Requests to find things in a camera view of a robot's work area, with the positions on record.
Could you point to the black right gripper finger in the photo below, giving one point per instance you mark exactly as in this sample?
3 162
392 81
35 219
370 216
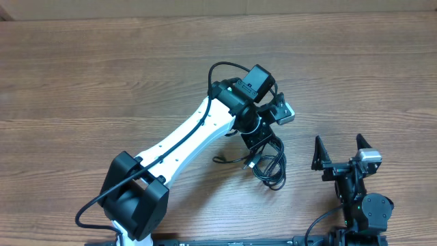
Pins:
320 157
361 142

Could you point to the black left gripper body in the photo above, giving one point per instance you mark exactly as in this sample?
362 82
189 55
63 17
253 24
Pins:
254 138

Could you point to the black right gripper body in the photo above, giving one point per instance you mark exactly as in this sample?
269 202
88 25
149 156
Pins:
349 188

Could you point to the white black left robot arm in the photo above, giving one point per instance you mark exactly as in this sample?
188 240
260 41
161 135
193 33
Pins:
135 192

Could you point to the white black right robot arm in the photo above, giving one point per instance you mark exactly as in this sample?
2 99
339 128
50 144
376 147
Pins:
365 214

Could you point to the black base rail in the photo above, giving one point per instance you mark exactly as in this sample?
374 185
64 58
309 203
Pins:
318 240

